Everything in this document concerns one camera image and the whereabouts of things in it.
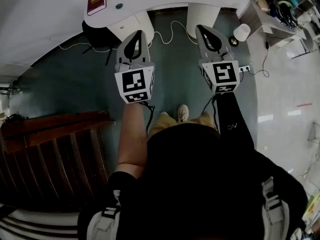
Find black floor cable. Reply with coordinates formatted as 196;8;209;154
249;40;271;77

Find dark wooden slatted bench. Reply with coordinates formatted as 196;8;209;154
0;110;116;212

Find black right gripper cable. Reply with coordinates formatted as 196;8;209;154
201;93;221;135

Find person's black shirt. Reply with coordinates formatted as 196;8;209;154
77;122;308;240

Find person's right forearm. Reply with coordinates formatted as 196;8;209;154
216;91;255;150

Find grey backpack strap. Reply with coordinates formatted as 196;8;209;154
261;176;292;240
87;190;122;240

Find grey left backpack strap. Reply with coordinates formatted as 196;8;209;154
87;190;122;240

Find white cable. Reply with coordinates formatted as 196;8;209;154
58;20;198;51

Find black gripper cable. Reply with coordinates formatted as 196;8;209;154
139;101;156;137
201;93;221;135

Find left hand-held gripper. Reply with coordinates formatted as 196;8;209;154
114;30;156;105

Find white table lamp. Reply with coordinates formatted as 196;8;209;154
228;23;251;46

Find grey right backpack strap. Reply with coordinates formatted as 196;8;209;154
261;176;292;240

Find person's beige shoe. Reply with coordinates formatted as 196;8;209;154
176;104;190;124

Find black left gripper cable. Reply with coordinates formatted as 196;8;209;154
139;101;156;137

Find grey wooden shelf unit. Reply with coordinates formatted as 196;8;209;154
246;0;320;50

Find dark red hardcover book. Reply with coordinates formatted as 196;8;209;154
86;0;107;17

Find striped cushion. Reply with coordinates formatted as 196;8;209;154
0;203;81;240

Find white wire rack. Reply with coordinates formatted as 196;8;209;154
307;121;320;142

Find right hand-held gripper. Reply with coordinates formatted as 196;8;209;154
195;24;241;95

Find person's tan trousers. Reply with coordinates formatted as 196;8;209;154
149;111;218;135

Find black chair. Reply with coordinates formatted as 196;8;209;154
81;20;118;66

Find person's left forearm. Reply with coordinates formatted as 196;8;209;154
114;101;148;172

